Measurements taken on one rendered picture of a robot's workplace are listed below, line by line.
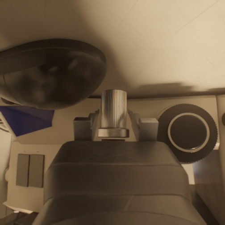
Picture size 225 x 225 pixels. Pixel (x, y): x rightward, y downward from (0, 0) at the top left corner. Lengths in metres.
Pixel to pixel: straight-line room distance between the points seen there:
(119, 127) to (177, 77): 0.07
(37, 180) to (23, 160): 0.04
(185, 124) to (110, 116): 0.08
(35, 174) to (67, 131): 0.09
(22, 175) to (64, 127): 0.12
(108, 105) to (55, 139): 0.12
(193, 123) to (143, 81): 0.06
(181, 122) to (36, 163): 0.22
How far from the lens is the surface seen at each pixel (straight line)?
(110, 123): 0.15
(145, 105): 0.22
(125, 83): 0.18
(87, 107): 0.22
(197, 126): 0.17
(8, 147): 0.77
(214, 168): 0.26
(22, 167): 0.30
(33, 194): 0.30
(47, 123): 0.24
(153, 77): 0.16
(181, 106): 0.19
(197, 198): 0.37
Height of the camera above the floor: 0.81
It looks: 9 degrees down
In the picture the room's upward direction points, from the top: 179 degrees counter-clockwise
